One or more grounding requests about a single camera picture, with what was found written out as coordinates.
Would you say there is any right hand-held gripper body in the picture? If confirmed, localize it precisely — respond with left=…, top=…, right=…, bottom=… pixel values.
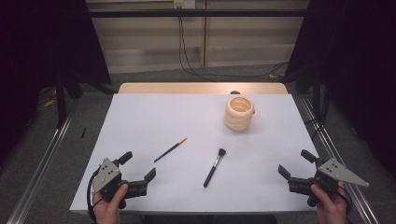
left=288, top=158, right=371, bottom=208

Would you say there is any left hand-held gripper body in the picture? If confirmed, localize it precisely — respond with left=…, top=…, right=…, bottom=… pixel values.
left=92, top=158, right=149, bottom=210

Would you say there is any black makeup brush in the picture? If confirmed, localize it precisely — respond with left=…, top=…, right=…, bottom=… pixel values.
left=203, top=147, right=227, bottom=189

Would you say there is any beige ribbed holder cup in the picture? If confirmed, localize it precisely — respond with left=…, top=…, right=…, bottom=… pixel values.
left=223, top=96, right=256, bottom=133

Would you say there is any person's left hand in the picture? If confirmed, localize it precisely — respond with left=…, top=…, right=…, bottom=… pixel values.
left=92, top=183, right=129, bottom=224

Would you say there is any person's right hand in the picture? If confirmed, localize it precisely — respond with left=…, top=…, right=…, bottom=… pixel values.
left=310, top=181, right=349, bottom=224

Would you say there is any white table sheet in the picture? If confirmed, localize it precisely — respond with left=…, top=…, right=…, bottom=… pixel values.
left=68, top=92, right=344, bottom=214

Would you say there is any black metal stand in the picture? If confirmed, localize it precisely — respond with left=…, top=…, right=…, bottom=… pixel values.
left=312, top=66, right=322, bottom=120
left=54, top=73, right=68, bottom=129

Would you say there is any small yellow object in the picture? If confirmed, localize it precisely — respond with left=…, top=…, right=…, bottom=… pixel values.
left=43, top=96, right=58, bottom=108

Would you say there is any black curtain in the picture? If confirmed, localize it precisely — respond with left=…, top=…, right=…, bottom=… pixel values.
left=284, top=0, right=396, bottom=178
left=0, top=0, right=112, bottom=162

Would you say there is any black horizontal bar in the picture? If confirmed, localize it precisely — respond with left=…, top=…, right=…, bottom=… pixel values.
left=88, top=8, right=307, bottom=19

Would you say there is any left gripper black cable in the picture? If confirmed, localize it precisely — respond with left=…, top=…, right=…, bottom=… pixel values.
left=86, top=169, right=105, bottom=224

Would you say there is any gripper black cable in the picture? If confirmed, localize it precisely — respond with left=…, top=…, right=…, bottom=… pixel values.
left=86, top=169, right=105, bottom=224
left=337, top=186, right=355, bottom=224

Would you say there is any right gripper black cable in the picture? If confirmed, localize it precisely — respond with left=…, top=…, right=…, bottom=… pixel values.
left=337, top=186, right=355, bottom=224

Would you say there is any aluminium rail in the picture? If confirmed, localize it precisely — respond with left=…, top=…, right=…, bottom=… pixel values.
left=6, top=102, right=78, bottom=224
left=300, top=96, right=379, bottom=224

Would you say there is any black wall cable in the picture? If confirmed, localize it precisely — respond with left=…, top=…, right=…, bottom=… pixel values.
left=177, top=16, right=219, bottom=83
left=180, top=16, right=290, bottom=79

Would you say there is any white wall socket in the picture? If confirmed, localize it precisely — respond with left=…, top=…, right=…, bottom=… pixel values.
left=173, top=0, right=196, bottom=9

